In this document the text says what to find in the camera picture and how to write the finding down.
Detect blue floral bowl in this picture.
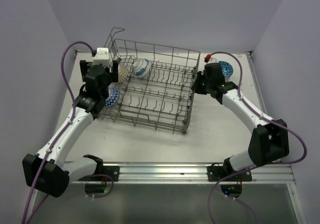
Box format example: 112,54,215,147
133,58,152,78

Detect aluminium mounting rail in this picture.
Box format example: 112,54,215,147
31,162,295,185

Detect blue zigzag pattern bowl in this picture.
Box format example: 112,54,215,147
104,87,121,108

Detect brown patterned bowl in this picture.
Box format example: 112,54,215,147
118,66,129,83

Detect red diamond pattern bowl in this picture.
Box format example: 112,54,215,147
219,61,234,82

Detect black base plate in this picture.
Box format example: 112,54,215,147
206,164,253,182
78,166,120,182

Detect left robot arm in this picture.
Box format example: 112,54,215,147
22,60,119,198

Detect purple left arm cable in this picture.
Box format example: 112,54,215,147
19,41,97,224

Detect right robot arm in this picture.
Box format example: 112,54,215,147
191,63,290,181

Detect grey wire dish rack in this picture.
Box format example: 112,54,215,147
99,27,201,134

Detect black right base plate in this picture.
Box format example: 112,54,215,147
206,164,253,182

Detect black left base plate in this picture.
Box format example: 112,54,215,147
78,166,120,182

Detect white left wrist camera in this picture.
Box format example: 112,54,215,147
92,47,110,68

